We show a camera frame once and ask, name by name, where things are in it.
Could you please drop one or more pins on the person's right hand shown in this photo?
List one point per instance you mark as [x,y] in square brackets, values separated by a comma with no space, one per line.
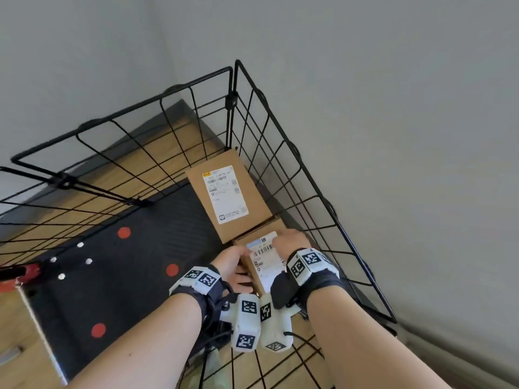
[294,241]

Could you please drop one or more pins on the person's left hand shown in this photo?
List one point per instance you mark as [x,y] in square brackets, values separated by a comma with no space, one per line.
[233,265]

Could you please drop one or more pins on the small labelled box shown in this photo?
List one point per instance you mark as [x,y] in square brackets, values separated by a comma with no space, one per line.
[263,255]
[259,214]

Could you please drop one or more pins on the person's right forearm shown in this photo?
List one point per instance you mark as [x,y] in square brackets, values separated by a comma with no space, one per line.
[365,348]

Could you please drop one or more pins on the person's left forearm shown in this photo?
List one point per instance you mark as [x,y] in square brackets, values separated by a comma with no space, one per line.
[142,348]

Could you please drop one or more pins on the person's pale green garment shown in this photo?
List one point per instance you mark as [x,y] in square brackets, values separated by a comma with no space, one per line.
[215,372]

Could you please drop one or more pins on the white wrist camera with markers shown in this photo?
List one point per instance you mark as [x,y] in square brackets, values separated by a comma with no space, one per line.
[275,328]
[245,324]

